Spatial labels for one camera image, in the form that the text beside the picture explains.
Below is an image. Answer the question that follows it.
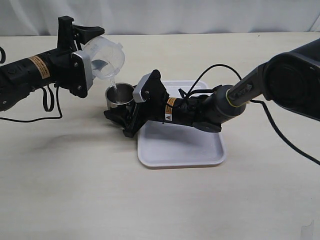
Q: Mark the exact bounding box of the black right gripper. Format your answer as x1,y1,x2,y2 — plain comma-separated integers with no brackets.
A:
103,97,195,138

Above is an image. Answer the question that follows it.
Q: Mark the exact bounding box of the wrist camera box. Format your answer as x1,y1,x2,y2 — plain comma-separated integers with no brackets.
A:
69,50,94,99
132,69,169,104

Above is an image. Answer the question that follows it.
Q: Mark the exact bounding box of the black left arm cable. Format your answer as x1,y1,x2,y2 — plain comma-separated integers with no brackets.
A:
0,46,63,123

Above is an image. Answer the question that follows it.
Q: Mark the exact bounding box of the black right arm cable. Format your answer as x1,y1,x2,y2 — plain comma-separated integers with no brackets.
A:
178,64,320,166

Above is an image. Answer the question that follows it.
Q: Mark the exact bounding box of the stainless steel cup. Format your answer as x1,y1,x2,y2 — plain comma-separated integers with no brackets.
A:
105,82,135,110

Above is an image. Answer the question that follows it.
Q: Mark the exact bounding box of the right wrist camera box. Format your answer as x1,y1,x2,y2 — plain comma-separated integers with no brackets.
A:
132,69,169,104

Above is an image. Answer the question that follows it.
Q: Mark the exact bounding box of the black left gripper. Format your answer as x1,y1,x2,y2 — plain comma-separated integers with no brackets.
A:
48,16,108,85

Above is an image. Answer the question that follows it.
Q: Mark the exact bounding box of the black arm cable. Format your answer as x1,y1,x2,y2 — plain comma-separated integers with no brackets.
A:
0,46,63,123
178,64,320,166

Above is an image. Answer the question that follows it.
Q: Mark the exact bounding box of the white plastic tray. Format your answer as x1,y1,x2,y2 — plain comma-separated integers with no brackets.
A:
136,79,227,170

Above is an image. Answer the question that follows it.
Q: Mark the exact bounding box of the white backdrop curtain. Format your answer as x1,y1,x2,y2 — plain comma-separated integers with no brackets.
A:
0,0,320,36

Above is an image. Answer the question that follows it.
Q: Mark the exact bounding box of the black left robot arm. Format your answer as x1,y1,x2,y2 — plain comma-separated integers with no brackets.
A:
0,16,105,111

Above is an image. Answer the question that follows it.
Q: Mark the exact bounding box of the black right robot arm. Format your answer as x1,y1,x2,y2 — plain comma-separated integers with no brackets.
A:
104,40,320,138

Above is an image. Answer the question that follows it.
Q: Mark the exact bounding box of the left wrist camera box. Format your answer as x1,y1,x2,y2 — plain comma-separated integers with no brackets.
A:
69,50,94,99

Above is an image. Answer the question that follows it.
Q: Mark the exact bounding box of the clear plastic water pitcher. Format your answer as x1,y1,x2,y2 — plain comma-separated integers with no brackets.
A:
83,36,125,80

